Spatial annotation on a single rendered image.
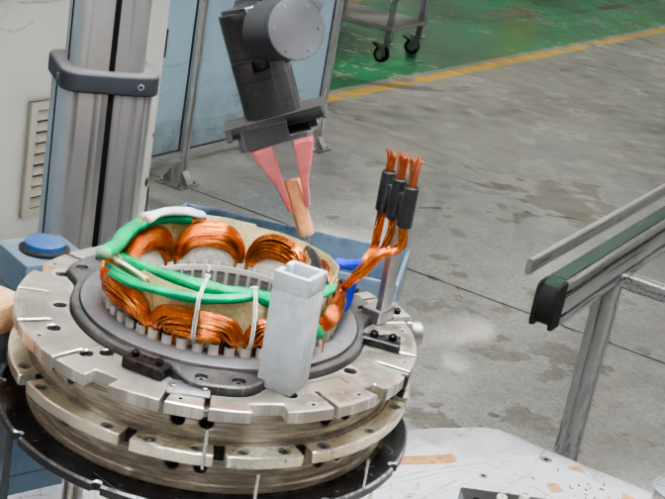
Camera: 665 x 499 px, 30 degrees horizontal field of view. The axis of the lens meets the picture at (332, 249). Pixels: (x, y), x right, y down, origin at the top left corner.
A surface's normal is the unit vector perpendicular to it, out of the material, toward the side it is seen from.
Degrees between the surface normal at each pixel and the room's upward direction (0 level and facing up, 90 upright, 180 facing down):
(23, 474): 90
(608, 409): 0
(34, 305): 0
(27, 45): 90
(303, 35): 75
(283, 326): 90
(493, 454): 0
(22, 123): 90
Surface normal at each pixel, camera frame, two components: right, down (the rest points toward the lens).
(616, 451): 0.17, -0.93
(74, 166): 0.36, 0.37
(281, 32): 0.47, 0.11
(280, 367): -0.44, 0.24
